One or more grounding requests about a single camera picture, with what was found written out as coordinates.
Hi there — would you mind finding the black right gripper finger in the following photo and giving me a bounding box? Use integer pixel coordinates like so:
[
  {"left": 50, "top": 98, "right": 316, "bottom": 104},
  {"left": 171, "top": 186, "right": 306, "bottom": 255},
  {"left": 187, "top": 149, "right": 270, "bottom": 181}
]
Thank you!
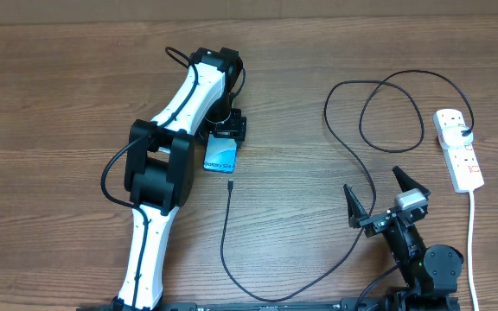
[
  {"left": 343, "top": 184, "right": 369, "bottom": 228},
  {"left": 392, "top": 166, "right": 431, "bottom": 195}
]

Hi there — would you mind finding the blue screen Galaxy smartphone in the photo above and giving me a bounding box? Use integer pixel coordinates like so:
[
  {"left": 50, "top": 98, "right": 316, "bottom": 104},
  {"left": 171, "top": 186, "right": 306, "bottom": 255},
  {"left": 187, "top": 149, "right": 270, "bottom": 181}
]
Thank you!
[{"left": 203, "top": 133, "right": 237, "bottom": 174}]

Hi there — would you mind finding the black USB charging cable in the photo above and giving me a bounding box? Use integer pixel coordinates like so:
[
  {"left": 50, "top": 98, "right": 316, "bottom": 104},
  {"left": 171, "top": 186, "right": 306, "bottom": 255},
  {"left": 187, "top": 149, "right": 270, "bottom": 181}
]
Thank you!
[{"left": 220, "top": 69, "right": 476, "bottom": 303}]

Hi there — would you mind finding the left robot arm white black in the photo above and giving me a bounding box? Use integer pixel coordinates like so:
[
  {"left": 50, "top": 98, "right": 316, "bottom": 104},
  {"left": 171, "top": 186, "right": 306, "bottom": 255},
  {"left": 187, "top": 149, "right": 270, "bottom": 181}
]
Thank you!
[{"left": 110, "top": 47, "right": 246, "bottom": 310}]

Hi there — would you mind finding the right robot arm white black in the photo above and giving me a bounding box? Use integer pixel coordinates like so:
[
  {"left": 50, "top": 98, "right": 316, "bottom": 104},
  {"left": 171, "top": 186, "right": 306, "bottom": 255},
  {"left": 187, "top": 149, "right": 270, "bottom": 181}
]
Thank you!
[{"left": 340, "top": 166, "right": 464, "bottom": 310}]

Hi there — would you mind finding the white charger plug adapter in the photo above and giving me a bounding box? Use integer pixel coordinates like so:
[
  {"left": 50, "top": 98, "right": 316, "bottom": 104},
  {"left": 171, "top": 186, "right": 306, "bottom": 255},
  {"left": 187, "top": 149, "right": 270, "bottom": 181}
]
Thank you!
[{"left": 438, "top": 125, "right": 474, "bottom": 149}]

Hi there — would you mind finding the white power strip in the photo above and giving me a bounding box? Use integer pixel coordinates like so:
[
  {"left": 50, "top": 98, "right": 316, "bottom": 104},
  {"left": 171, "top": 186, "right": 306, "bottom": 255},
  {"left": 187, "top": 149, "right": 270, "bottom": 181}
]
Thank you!
[{"left": 433, "top": 109, "right": 484, "bottom": 193}]

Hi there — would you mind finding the white power strip cord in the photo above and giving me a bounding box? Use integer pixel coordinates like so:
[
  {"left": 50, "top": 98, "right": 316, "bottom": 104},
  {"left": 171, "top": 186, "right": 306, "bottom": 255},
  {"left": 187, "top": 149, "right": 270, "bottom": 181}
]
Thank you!
[{"left": 466, "top": 190, "right": 480, "bottom": 311}]

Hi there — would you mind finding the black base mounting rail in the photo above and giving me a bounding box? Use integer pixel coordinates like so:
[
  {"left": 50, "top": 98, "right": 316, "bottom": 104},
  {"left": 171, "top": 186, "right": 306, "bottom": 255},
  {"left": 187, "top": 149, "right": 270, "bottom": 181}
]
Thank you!
[{"left": 75, "top": 297, "right": 462, "bottom": 311}]

